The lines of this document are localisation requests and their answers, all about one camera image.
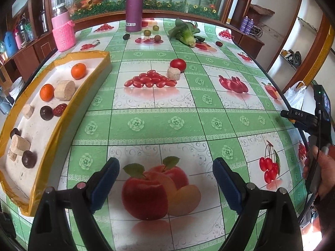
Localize orange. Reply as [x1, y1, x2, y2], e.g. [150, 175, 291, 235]
[40, 84, 55, 102]
[71, 63, 87, 80]

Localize pink knit-covered jar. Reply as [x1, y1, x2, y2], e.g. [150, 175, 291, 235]
[51, 11, 76, 52]

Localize dark items on shelf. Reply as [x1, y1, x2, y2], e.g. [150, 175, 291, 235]
[281, 49, 302, 67]

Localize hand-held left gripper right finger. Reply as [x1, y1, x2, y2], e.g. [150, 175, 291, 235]
[213, 158, 301, 251]

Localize green leafy vegetable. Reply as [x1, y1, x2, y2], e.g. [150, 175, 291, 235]
[167, 18, 206, 47]

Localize fruit print tablecloth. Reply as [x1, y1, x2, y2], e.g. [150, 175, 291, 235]
[0, 18, 314, 251]

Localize person's right hand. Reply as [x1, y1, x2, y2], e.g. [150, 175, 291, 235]
[302, 146, 335, 206]

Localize purple gas canisters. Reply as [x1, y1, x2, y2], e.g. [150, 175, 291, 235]
[240, 16, 255, 35]

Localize white foam tray yellow rim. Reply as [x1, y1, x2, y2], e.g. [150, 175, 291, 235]
[0, 50, 113, 217]

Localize blue plastic container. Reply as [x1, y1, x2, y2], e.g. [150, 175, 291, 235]
[4, 31, 17, 57]

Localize white plastic bag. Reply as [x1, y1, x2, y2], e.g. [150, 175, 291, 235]
[281, 81, 307, 111]

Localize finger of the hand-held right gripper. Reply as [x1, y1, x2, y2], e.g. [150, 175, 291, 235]
[280, 109, 313, 123]

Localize red tomato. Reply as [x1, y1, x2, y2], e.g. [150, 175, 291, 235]
[170, 58, 187, 72]

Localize white roll yellow band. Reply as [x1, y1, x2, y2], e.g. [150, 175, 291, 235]
[227, 0, 243, 24]

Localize cut red fruit piece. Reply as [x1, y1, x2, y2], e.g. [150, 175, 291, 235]
[52, 104, 68, 117]

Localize pink bottle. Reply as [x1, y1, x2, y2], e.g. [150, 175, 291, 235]
[14, 30, 23, 50]

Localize purple thermos bottle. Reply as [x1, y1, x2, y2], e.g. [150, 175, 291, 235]
[125, 0, 146, 33]

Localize stack of white bowls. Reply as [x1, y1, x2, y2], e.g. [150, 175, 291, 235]
[6, 76, 26, 103]

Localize large beige corn chunk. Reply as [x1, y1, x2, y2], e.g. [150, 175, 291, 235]
[54, 80, 76, 101]
[10, 134, 32, 157]

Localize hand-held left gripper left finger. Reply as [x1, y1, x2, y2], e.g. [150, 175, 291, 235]
[27, 158, 120, 251]

